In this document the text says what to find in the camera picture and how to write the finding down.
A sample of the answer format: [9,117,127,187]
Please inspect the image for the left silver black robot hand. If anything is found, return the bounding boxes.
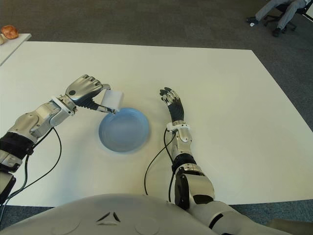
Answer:
[64,74,118,115]

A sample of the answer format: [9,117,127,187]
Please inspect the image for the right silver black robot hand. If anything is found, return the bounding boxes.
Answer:
[159,86,185,122]

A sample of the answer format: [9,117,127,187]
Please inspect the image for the white charger block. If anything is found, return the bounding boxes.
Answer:
[101,90,124,111]

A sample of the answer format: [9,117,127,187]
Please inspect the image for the blue round plate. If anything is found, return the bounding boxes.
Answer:
[98,107,150,154]

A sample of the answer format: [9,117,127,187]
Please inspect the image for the white side table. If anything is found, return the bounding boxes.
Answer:
[0,33,32,67]

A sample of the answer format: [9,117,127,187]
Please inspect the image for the reddish brown bread roll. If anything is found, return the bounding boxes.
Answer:
[0,24,20,40]

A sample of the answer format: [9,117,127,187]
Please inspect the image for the grey robot torso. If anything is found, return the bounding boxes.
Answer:
[0,192,221,235]

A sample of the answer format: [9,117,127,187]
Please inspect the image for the seated person grey trousers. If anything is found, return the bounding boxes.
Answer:
[246,0,309,37]

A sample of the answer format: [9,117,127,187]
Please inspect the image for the black office chair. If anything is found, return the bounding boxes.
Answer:
[263,0,313,32]

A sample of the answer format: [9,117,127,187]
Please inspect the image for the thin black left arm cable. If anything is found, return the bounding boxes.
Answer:
[7,127,62,199]

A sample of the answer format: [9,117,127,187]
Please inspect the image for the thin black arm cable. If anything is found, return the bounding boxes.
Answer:
[144,128,177,195]
[7,127,62,199]

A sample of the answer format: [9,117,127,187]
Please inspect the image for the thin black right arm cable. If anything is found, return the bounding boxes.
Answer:
[144,128,177,195]

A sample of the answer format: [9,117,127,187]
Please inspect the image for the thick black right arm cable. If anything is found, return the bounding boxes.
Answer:
[168,171,177,203]

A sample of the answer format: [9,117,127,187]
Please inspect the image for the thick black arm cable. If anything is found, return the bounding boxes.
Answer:
[0,153,30,205]
[168,171,177,203]

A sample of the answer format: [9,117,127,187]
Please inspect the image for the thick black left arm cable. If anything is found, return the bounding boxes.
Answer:
[0,153,30,205]

